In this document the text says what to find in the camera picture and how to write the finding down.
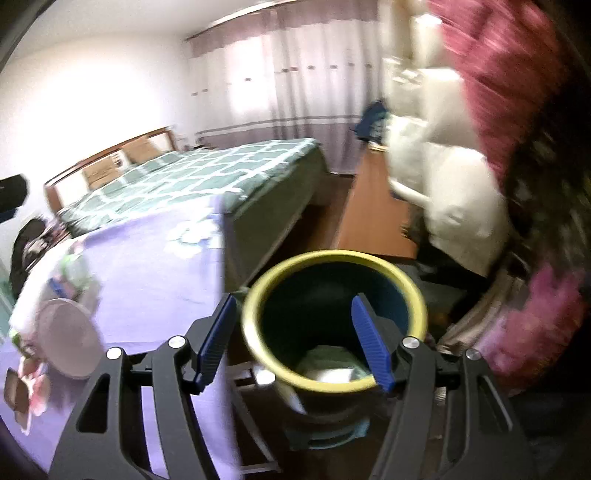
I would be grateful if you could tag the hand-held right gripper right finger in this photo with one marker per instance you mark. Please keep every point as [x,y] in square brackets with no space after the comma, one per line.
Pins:
[369,341]

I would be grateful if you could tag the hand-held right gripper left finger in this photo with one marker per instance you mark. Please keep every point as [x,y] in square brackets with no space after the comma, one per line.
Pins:
[214,339]

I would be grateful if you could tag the yellow-rimmed dark waste bin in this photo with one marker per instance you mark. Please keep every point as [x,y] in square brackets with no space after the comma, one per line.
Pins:
[304,300]

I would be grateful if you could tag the clear plastic jar green label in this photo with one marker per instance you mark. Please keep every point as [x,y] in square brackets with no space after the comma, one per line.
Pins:
[74,277]

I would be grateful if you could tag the white toilet paper roll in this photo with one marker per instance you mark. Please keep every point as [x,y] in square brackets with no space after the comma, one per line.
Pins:
[69,339]

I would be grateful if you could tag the crumpled white green packaging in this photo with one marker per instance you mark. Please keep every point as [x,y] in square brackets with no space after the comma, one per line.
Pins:
[330,364]

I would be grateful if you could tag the wooden headboard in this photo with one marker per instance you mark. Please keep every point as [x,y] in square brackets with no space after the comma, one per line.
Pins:
[60,184]

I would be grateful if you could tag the dark clothes pile on nightstand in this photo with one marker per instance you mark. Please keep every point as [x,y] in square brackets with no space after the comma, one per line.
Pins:
[27,249]

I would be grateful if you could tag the purple floral blanket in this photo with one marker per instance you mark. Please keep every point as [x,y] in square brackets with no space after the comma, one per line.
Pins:
[147,286]

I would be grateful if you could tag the brown pillow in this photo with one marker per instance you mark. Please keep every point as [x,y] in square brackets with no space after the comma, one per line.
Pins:
[141,150]
[104,170]

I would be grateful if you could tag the wooden desk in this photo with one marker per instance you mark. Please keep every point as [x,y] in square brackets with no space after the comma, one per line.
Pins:
[369,207]

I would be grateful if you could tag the cream down jacket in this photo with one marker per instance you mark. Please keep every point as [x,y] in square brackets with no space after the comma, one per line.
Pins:
[461,207]

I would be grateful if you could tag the bed with green plaid duvet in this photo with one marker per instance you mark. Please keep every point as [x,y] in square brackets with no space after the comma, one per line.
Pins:
[207,170]

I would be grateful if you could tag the pink fleece garment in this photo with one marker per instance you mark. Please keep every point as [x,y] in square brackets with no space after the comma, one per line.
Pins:
[545,314]

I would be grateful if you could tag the dark clothes pile by curtain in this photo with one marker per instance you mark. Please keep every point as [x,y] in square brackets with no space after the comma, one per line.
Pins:
[371,122]

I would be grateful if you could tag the dark patterned garment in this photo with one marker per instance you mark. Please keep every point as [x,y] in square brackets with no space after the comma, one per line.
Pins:
[549,184]

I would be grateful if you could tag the pink white curtain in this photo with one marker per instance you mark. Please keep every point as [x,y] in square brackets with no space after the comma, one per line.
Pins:
[277,92]

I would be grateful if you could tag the red garment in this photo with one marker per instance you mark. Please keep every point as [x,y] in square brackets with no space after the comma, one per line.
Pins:
[498,60]

